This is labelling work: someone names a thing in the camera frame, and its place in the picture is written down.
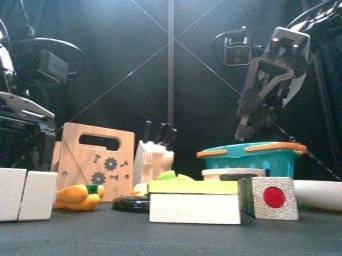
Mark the wooden salmon sushi toy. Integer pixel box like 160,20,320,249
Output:
147,179,242,225

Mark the sushi roll toy red centre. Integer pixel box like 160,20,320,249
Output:
239,176,300,221

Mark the teal basket orange rim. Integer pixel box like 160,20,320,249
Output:
195,141,310,180

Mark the white round bowl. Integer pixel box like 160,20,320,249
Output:
200,167,267,183

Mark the wooden cutting board with gears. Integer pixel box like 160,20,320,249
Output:
49,121,136,203

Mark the white rounded dish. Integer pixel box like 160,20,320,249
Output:
292,179,342,212

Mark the white wooden block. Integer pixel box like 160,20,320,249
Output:
17,170,60,222
0,167,28,223

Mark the green toy leaf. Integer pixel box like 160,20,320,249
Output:
156,170,196,183

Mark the white toy knife block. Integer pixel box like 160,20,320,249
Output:
132,139,176,188

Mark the orange toy bell pepper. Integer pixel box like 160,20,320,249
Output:
53,183,107,212

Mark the pale yellow toy food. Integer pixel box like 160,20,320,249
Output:
132,182,151,198

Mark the black round pot lid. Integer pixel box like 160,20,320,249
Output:
111,195,152,215

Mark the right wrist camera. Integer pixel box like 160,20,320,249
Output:
222,35,254,67

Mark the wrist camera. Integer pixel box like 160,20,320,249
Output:
36,49,71,85
222,35,254,67

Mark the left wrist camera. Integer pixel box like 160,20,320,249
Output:
36,49,71,85

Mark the thin grey brace wire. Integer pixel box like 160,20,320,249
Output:
53,0,226,134
129,0,342,183

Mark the black camera cable loop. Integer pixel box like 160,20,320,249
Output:
212,27,251,65
9,36,88,79

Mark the grey vertical frame pole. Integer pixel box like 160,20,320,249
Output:
167,0,175,127

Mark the black handled toy knife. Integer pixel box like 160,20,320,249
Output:
165,127,179,152
140,120,153,145
156,122,171,147

